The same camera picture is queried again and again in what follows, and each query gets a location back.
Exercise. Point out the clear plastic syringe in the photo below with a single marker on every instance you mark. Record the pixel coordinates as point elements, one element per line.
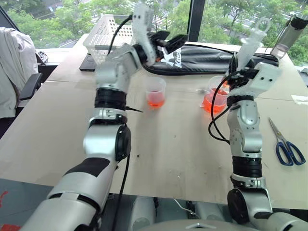
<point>250,45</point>

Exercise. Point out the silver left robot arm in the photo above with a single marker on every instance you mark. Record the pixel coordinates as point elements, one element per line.
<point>101,139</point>

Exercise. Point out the black window frame post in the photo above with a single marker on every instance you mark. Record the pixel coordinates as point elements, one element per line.
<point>192,20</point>

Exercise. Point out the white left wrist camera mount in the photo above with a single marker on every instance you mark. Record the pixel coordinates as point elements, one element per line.
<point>142,31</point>

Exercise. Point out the grey robot torso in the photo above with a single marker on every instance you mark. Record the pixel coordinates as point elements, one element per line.
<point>192,226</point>

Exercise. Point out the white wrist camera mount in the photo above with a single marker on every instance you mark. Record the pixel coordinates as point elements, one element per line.
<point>142,31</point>
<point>264,81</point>

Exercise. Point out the grey rounded shape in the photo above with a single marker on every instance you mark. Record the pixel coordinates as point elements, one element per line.
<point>142,215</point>

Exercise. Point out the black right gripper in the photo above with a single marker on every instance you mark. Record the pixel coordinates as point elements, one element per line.
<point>241,75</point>

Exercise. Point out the clear bottle with black cap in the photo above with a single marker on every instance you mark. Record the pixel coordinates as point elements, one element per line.
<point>288,36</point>

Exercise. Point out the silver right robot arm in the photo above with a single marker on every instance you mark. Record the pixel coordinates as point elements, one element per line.
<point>247,120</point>

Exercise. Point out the small clear cup red liquid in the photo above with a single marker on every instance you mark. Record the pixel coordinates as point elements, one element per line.
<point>156,93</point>

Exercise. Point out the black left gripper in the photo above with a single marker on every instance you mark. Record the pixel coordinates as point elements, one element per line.
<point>160,49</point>

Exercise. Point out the large clear cup red liquid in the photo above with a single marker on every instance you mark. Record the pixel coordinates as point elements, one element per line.
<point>208,101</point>

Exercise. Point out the white perforated plastic basket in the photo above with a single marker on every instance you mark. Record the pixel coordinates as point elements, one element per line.
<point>106,31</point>

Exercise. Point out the black office chair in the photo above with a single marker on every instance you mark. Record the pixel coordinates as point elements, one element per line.
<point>31,86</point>

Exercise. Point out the black bag with white print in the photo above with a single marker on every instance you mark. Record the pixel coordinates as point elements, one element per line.
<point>207,60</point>

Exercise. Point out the white paper strip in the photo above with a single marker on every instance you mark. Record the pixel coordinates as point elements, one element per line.
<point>300,99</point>

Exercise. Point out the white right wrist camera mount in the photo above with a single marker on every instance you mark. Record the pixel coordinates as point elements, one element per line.
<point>264,81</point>

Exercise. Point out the grey jacket on chair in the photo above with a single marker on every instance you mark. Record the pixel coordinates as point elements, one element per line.
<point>14,72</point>

